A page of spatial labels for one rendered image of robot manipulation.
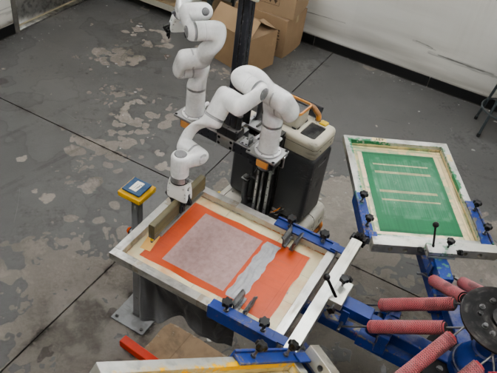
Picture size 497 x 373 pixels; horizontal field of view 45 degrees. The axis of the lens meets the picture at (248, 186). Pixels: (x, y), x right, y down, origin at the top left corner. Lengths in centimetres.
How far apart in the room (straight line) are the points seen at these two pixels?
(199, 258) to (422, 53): 393
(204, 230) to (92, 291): 120
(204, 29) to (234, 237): 90
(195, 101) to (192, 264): 84
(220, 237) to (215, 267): 17
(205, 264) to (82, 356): 114
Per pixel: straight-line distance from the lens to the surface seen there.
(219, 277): 251
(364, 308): 242
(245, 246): 264
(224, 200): 279
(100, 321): 356
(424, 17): 589
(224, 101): 236
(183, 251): 259
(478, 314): 221
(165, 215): 247
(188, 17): 266
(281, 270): 257
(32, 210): 422
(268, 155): 282
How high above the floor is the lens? 286
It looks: 41 degrees down
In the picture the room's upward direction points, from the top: 9 degrees clockwise
